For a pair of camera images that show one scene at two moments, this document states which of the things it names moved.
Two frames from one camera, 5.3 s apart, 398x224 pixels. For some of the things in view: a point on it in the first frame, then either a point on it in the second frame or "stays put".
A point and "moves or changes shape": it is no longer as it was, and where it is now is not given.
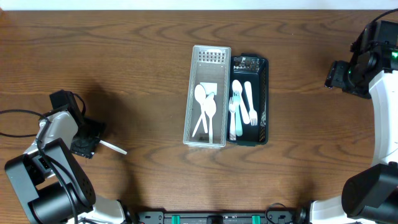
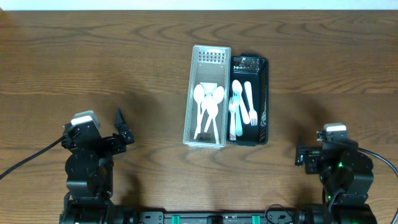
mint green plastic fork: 237,98 stays put
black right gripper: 336,75 → 312,154
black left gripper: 90,140 → 106,140
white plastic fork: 232,110 stays put
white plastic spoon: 113,147 moves or changes shape
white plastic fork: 253,113 stays put
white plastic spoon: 237,85 stays put
